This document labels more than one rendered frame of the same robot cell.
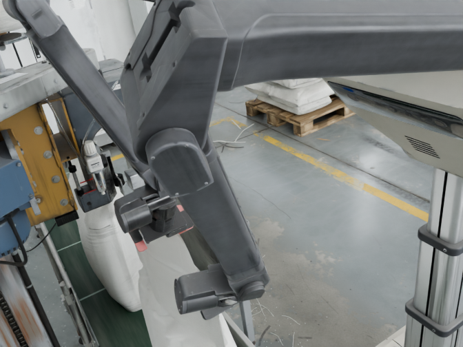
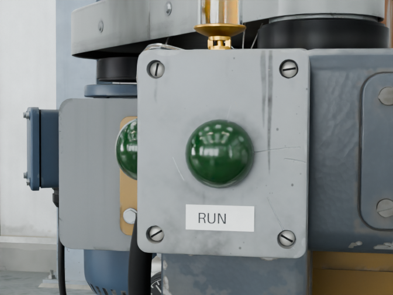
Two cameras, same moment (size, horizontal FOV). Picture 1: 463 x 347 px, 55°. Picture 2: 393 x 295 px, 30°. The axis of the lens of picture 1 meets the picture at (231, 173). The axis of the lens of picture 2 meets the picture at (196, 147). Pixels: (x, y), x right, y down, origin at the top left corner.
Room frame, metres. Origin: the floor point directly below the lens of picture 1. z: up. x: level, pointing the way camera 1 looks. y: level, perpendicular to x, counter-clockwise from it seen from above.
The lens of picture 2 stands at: (1.43, -0.11, 1.30)
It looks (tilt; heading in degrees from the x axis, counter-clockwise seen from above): 3 degrees down; 128
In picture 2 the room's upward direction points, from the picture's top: straight up
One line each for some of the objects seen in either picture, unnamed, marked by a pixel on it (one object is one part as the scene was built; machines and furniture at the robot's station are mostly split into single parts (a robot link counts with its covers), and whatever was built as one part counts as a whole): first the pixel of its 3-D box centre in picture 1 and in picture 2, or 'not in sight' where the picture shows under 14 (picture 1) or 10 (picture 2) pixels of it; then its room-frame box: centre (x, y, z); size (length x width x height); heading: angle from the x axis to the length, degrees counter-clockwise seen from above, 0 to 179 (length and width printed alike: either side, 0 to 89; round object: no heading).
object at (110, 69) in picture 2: not in sight; (147, 72); (0.85, 0.55, 1.35); 0.12 x 0.12 x 0.04
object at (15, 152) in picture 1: (10, 164); (190, 175); (0.95, 0.50, 1.23); 0.28 x 0.07 x 0.16; 28
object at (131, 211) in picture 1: (143, 197); not in sight; (0.79, 0.19, 1.19); 0.11 x 0.09 x 0.12; 119
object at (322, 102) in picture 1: (292, 97); not in sight; (3.95, -0.66, 0.20); 0.66 x 0.44 x 0.12; 28
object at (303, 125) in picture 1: (318, 99); not in sight; (4.14, -0.96, 0.07); 1.20 x 0.82 x 0.14; 120
